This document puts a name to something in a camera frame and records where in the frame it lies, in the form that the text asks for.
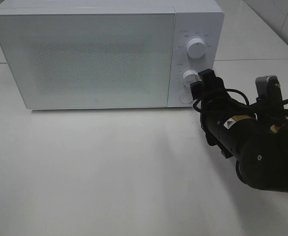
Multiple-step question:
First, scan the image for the round white door button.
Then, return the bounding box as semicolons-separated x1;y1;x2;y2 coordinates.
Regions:
179;92;193;104

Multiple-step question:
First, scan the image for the upper white power knob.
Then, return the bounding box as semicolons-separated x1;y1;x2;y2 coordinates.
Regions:
186;36;207;59

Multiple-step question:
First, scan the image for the white microwave oven body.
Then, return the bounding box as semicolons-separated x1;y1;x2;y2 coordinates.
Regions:
0;0;224;109

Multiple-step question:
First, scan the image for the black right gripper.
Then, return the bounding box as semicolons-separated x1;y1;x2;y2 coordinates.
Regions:
190;69;231;116

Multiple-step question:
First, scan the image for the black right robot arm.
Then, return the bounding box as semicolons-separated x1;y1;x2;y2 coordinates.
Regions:
190;69;288;192

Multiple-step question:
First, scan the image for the lower white timer knob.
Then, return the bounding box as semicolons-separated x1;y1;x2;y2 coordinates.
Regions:
182;69;200;88

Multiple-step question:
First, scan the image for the white microwave door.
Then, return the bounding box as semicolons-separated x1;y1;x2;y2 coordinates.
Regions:
0;14;174;110

